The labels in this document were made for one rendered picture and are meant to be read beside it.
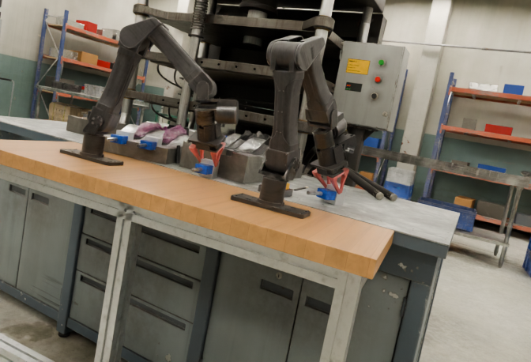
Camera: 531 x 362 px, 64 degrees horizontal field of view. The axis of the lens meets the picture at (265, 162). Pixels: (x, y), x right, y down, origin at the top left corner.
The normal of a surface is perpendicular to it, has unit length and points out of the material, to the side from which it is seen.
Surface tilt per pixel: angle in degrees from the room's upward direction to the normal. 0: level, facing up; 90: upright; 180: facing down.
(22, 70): 90
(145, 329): 90
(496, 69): 90
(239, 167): 90
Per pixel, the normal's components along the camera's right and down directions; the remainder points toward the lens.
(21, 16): 0.87, 0.21
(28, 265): -0.44, 0.00
